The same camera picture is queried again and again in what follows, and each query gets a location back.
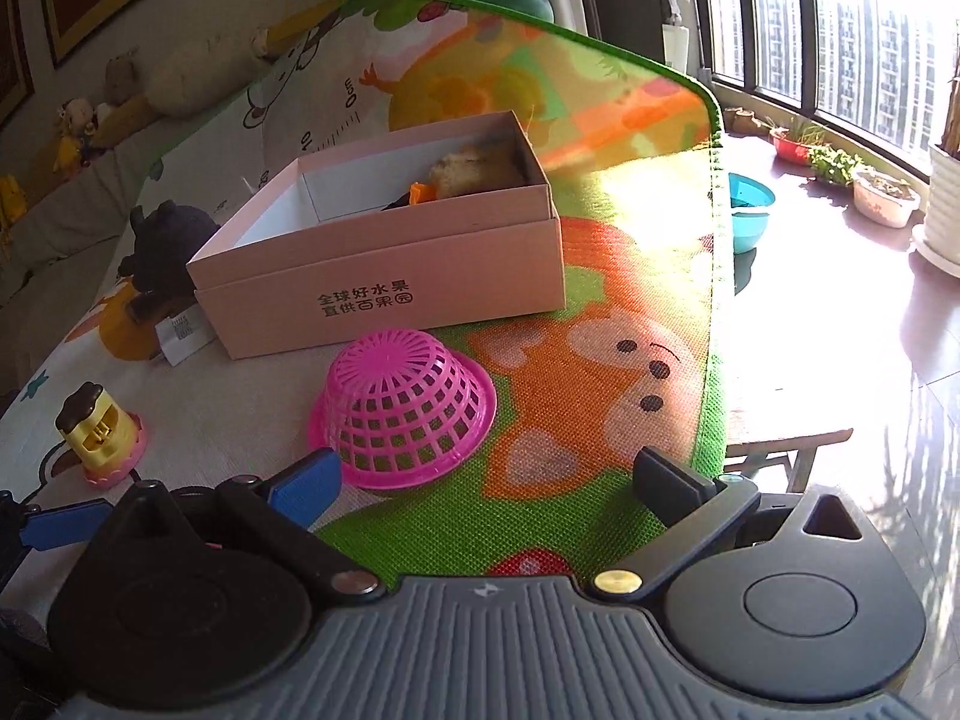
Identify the beige long pillow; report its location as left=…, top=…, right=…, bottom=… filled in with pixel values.
left=146, top=41, right=260, bottom=117

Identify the blue bowl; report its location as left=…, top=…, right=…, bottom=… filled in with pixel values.
left=727, top=172, right=776, bottom=254

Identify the red plant pot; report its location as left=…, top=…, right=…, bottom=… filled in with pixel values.
left=771, top=120, right=826, bottom=164

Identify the wooden table leg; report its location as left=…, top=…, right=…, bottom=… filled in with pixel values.
left=724, top=427, right=856, bottom=492

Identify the large white plant pot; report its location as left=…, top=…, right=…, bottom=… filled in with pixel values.
left=911, top=142, right=960, bottom=275

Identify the cartoon play mat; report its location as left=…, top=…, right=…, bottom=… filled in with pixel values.
left=0, top=0, right=728, bottom=616

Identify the grey-brown rabbit plush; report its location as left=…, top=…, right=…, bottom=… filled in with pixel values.
left=101, top=52, right=143, bottom=106

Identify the black plush toy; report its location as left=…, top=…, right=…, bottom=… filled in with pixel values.
left=116, top=199, right=222, bottom=367

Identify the beige covered sofa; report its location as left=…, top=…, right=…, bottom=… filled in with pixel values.
left=0, top=82, right=248, bottom=391

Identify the pink cardboard box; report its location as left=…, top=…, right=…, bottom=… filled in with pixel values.
left=186, top=110, right=566, bottom=361

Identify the tan plush toy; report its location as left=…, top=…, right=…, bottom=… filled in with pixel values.
left=427, top=139, right=526, bottom=197

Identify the pink plastic basket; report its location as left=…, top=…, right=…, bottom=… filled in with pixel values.
left=307, top=328, right=498, bottom=492

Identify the black window frame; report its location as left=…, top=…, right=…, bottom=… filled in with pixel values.
left=694, top=0, right=960, bottom=173

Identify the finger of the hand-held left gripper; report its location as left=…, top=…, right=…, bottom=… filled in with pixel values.
left=19, top=501, right=112, bottom=550

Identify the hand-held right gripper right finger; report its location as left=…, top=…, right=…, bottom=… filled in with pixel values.
left=585, top=448, right=875, bottom=608

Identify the plush doll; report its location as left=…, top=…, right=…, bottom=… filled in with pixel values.
left=64, top=97, right=98, bottom=140

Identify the green potted plant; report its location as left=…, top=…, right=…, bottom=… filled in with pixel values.
left=810, top=146, right=863, bottom=185

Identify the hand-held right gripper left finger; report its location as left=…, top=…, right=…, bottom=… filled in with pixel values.
left=105, top=446, right=387, bottom=607

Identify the white planter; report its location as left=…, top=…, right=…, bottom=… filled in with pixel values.
left=851, top=169, right=922, bottom=228

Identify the yellow toy with brown top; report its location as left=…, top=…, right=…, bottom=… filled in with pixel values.
left=56, top=382, right=147, bottom=490

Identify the yellow duck plush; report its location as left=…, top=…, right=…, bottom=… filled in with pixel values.
left=51, top=131, right=85, bottom=173

